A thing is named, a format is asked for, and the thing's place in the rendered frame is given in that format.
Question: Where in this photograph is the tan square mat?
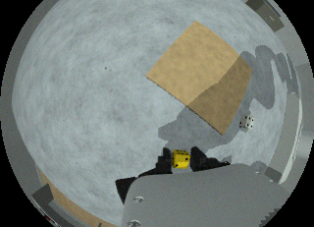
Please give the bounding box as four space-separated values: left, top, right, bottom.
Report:
145 21 252 135

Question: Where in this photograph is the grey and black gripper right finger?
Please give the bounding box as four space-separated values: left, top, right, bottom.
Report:
189 146 230 172

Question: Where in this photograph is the yellow die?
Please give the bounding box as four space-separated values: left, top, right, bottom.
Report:
172 149 190 169

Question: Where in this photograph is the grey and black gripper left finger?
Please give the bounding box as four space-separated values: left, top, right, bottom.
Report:
115 148 173 204

